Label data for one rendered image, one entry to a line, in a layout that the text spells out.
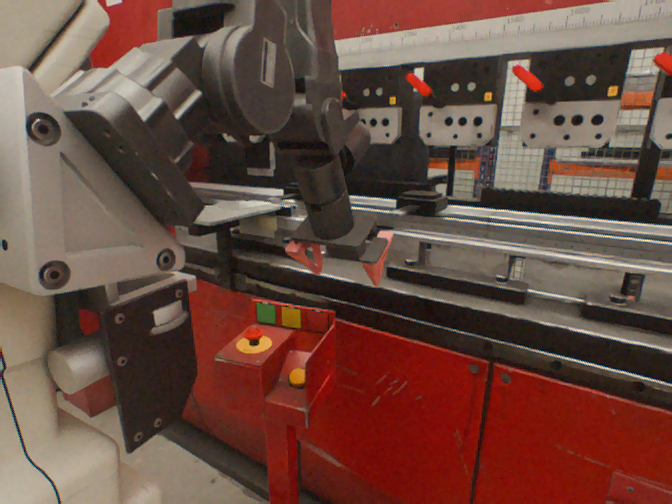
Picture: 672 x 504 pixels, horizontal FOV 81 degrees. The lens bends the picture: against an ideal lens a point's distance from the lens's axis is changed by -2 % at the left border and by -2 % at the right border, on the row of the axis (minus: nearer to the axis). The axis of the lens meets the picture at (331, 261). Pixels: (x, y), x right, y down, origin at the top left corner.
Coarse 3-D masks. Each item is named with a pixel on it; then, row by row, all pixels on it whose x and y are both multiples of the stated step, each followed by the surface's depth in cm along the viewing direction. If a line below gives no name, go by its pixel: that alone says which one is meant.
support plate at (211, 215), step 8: (208, 208) 111; (216, 208) 111; (248, 208) 110; (256, 208) 111; (264, 208) 110; (272, 208) 112; (280, 208) 115; (200, 216) 100; (208, 216) 100; (216, 216) 100; (224, 216) 100; (232, 216) 100; (240, 216) 102; (248, 216) 104; (200, 224) 96; (208, 224) 94
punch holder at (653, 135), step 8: (664, 80) 63; (664, 88) 63; (656, 96) 68; (664, 96) 63; (656, 104) 69; (664, 104) 63; (656, 112) 64; (664, 112) 63; (656, 120) 64; (664, 120) 63; (656, 128) 64; (664, 128) 64; (656, 136) 64; (664, 136) 64; (648, 144) 70; (656, 144) 66; (664, 144) 64
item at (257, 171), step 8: (256, 144) 115; (264, 144) 113; (272, 144) 113; (248, 152) 117; (256, 152) 115; (264, 152) 114; (272, 152) 114; (248, 160) 118; (256, 160) 116; (264, 160) 115; (272, 160) 114; (248, 168) 120; (256, 168) 118; (264, 168) 116; (272, 168) 115; (272, 176) 116
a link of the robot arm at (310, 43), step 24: (288, 0) 38; (312, 0) 38; (288, 24) 39; (312, 24) 38; (288, 48) 40; (312, 48) 39; (312, 72) 39; (336, 72) 42; (312, 96) 40; (336, 96) 43; (312, 120) 40
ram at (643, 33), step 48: (96, 0) 132; (144, 0) 120; (336, 0) 88; (384, 0) 82; (432, 0) 78; (480, 0) 73; (528, 0) 69; (576, 0) 66; (96, 48) 139; (432, 48) 80; (480, 48) 75; (528, 48) 71
